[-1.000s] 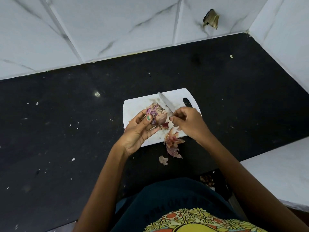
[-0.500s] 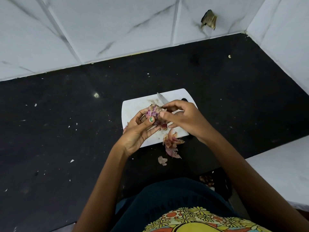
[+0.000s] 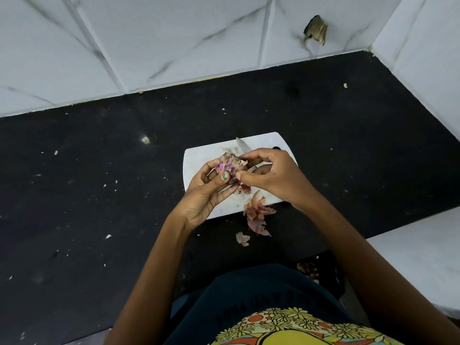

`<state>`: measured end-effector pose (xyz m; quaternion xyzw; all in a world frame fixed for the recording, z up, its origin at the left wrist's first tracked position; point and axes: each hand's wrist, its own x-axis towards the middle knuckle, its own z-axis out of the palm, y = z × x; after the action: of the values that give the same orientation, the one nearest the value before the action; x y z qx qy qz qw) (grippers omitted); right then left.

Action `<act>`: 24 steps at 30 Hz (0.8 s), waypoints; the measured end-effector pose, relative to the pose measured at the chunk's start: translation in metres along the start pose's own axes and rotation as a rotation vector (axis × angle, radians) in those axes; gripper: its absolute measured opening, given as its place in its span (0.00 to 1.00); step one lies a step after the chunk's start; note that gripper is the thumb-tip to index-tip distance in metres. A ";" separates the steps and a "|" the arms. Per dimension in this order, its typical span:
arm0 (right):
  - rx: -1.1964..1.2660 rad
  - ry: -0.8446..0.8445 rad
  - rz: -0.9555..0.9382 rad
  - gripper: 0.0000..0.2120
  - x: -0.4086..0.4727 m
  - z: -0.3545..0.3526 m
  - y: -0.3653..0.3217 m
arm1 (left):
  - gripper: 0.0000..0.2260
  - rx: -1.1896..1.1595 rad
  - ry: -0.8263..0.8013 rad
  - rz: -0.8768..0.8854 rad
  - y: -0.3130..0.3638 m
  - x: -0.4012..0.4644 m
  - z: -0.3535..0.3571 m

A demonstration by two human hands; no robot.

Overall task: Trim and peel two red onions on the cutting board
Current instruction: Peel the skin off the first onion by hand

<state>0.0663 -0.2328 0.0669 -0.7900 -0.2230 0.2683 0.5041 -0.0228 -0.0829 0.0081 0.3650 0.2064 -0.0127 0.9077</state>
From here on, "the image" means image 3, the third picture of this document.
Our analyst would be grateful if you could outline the person's left hand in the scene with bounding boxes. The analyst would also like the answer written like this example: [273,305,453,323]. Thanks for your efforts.
[178,160,241,231]

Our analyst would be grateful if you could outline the person's right hand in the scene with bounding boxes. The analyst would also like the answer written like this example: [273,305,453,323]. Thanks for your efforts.
[235,147,317,213]

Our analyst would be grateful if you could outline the purple onion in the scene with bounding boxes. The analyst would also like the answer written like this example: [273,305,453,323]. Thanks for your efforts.
[216,152,248,185]

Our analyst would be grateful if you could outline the steel kitchen knife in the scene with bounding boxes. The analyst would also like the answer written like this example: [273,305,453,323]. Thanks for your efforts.
[235,137,257,173]

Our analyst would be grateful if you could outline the person's right forearm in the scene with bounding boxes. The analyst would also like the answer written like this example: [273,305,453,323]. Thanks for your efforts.
[298,195,460,345]

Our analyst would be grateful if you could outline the person's left forearm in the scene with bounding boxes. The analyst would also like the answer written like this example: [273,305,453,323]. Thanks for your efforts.
[103,208,196,345]

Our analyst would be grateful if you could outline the white plastic cutting board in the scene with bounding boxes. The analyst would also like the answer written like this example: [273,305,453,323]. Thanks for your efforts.
[183,132,299,220]

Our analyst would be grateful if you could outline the pile of onion peels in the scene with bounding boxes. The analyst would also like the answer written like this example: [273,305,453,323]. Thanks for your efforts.
[243,190,277,237]

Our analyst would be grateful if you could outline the onion peels on floor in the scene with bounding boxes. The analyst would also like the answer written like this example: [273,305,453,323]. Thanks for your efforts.
[296,261,320,284]

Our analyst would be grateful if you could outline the dark blue floral shirt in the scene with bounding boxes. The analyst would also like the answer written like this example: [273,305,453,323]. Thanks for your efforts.
[163,263,405,345]

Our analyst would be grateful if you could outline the white marble ledge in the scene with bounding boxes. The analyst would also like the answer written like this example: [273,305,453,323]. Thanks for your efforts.
[366,206,460,318]

